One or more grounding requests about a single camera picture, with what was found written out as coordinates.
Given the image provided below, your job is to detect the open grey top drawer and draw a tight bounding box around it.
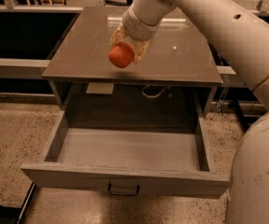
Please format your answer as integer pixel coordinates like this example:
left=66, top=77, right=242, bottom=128
left=21, top=110, right=229, bottom=199

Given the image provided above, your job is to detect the grey metal rail frame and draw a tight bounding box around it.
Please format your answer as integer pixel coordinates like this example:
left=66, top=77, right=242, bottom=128
left=0, top=58, right=50, bottom=79

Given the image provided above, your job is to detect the black drawer handle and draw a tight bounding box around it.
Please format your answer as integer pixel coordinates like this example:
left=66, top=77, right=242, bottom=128
left=107, top=183, right=140, bottom=197

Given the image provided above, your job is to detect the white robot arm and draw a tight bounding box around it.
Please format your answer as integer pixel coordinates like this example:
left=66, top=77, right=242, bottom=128
left=110, top=0, right=269, bottom=224

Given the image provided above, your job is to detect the red apple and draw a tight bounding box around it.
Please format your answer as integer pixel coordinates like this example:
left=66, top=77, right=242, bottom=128
left=108, top=41, right=135, bottom=68

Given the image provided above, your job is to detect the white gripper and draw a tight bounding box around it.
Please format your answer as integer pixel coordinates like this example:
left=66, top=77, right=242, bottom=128
left=110, top=7, right=158, bottom=63

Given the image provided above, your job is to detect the black floor bar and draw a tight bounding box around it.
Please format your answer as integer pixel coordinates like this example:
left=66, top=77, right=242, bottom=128
left=14, top=183, right=37, bottom=224

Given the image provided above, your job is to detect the grey cabinet with counter top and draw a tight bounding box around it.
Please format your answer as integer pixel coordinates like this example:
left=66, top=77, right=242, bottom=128
left=43, top=7, right=221, bottom=113

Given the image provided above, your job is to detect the white cable under counter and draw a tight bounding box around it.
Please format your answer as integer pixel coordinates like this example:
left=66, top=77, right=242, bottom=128
left=141, top=85, right=167, bottom=99

